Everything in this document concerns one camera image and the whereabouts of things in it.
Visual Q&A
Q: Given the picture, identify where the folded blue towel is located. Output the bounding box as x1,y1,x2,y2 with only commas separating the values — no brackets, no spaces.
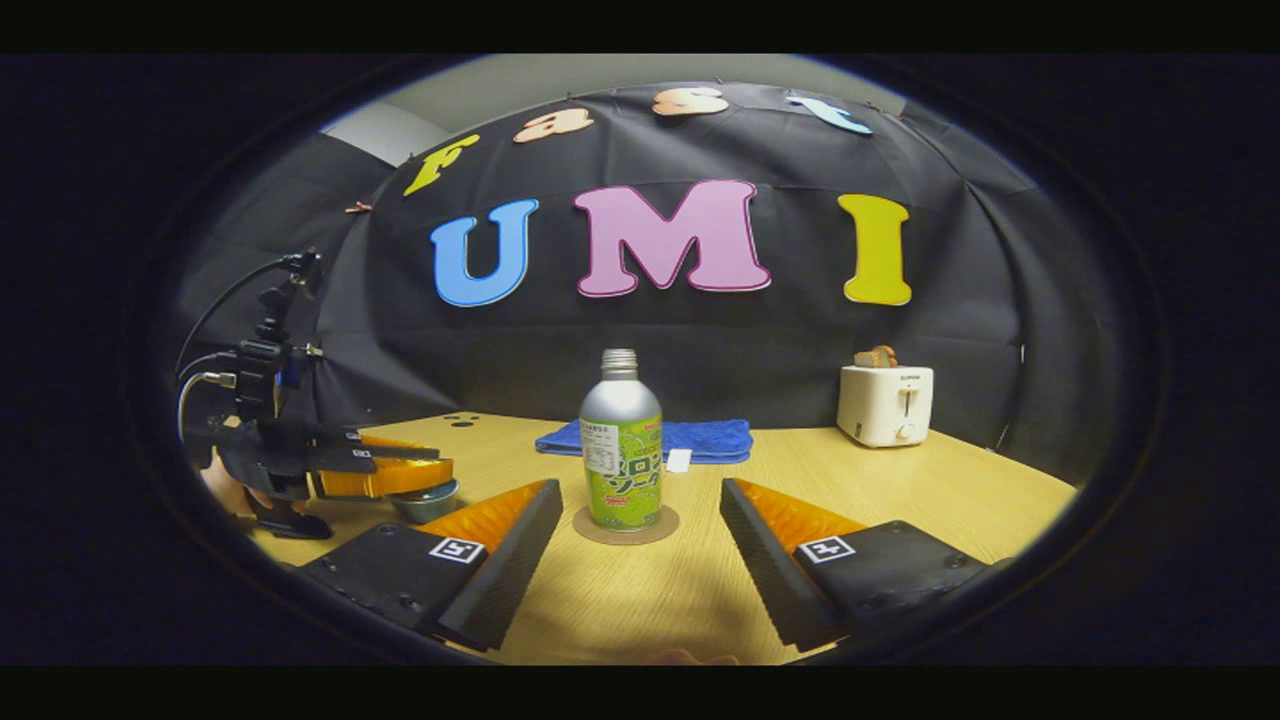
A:
534,418,754,474

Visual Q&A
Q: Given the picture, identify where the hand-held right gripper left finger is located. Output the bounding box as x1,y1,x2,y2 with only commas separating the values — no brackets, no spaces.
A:
298,478,564,653

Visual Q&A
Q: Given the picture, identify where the white toaster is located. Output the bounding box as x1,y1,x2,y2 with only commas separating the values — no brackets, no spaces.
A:
837,364,935,448

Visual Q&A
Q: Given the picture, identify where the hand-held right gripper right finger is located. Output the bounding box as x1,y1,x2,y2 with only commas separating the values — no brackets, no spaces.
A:
719,477,991,653

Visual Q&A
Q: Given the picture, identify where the grey cable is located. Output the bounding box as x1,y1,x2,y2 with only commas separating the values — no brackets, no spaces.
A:
176,372,238,446

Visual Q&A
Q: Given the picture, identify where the silver green water bottle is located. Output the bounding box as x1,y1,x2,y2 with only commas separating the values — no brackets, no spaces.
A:
579,348,664,532

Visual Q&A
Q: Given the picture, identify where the black cable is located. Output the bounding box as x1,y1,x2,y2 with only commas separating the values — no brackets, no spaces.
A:
173,255,301,379

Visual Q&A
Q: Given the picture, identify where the white teacup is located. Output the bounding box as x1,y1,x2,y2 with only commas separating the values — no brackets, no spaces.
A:
386,485,462,525

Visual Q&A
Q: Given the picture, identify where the round brown coaster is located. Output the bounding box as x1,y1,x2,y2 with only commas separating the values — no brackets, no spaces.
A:
572,503,681,546

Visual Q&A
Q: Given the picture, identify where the black backdrop cloth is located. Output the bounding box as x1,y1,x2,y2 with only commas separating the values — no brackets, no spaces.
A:
170,82,1111,481

